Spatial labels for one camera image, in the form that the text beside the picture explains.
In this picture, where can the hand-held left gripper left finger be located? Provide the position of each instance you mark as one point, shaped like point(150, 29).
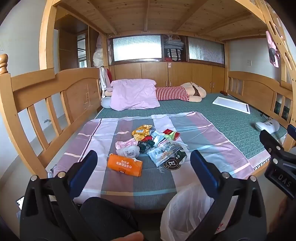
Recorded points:
point(85, 172)

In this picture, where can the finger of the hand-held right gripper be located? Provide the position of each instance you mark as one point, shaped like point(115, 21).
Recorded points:
point(291, 131)
point(269, 141)

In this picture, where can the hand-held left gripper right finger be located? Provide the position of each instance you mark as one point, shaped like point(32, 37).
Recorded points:
point(203, 172)

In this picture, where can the orange tissue pack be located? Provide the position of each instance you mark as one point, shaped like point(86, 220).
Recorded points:
point(124, 165)

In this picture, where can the clear plastic bag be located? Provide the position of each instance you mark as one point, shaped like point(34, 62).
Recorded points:
point(165, 153)

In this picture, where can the white trash bag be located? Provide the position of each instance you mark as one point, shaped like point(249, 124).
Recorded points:
point(185, 215)

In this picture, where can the pink plastic bag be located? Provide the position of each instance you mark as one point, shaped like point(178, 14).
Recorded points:
point(122, 144)

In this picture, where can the red cigarette box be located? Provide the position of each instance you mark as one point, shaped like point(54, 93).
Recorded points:
point(172, 134)

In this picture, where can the green wrapper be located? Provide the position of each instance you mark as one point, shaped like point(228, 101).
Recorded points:
point(168, 137)

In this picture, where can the black wrapper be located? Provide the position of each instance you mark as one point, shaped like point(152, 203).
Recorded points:
point(145, 146)

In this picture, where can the red wrapper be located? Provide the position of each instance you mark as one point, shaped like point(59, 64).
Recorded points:
point(146, 139)

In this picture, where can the yellow snack bag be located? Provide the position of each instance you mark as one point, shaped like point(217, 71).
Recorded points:
point(142, 132)

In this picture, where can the person's left hand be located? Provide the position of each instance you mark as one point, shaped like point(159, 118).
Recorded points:
point(127, 236)

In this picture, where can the white handheld vacuum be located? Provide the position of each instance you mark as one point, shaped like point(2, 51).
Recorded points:
point(267, 125)

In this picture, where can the plaid pink grey bed sheet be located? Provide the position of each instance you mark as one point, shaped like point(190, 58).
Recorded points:
point(120, 190)

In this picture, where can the person's black trouser leg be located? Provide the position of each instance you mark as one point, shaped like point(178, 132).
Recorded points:
point(104, 217)

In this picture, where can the green woven bed mat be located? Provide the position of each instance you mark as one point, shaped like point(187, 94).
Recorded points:
point(219, 125)

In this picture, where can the white rectangular tray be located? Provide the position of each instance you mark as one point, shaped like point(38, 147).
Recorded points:
point(231, 104)

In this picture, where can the smartphone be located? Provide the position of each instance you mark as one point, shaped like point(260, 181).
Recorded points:
point(19, 202)

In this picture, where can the pale blue pillow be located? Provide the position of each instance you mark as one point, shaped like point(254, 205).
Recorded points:
point(106, 103)

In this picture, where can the pink hanging cloth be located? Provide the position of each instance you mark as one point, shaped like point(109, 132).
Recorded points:
point(272, 51)

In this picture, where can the beige plush toy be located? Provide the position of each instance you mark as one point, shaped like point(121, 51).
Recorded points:
point(108, 92)

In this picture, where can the plush toy with striped shirt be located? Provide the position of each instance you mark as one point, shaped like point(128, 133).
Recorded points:
point(173, 92)

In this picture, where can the pink pillow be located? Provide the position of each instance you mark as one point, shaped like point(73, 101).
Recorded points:
point(134, 95)

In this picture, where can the wooden bunk bed ladder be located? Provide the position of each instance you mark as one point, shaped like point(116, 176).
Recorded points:
point(279, 39)

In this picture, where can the grey white cloth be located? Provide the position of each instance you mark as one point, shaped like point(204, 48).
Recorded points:
point(103, 77)

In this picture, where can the red cloth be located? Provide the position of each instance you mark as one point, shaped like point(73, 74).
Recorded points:
point(110, 75)

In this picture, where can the narrow ribbed glass window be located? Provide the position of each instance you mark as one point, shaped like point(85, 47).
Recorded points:
point(205, 51)

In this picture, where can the white plastic sack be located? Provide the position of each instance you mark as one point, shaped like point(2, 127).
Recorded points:
point(99, 58)

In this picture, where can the wooden wardrobe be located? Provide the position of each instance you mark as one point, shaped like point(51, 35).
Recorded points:
point(69, 46)

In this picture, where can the stack of folded bags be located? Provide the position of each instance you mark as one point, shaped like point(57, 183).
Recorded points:
point(173, 48)

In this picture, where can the wide ribbed glass window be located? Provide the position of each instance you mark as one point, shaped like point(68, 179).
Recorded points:
point(136, 48)

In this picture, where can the wooden bunk bed frame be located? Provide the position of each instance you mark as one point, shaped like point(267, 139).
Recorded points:
point(34, 88)

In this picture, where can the wooden wall cabinet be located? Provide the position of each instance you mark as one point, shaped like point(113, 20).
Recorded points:
point(185, 74)

